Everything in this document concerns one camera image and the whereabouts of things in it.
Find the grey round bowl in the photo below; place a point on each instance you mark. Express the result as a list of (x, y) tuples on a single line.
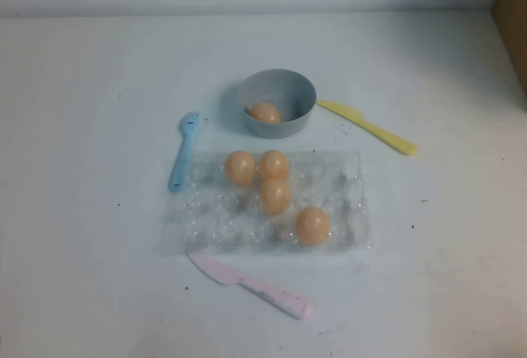
[(267, 129)]

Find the light blue plastic fork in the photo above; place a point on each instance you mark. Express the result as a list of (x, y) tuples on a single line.
[(181, 160)]

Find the clear plastic egg tray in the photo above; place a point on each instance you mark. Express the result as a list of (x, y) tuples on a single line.
[(214, 218)]

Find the pink plastic knife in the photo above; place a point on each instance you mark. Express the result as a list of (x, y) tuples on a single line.
[(247, 282)]

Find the yellow plastic knife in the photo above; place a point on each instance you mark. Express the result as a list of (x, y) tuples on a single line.
[(370, 127)]

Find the brown cardboard box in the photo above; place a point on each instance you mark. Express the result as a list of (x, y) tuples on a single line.
[(514, 24)]

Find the orange plastic egg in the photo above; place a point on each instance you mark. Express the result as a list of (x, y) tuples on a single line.
[(239, 168), (275, 197), (265, 113), (273, 164), (313, 226)]

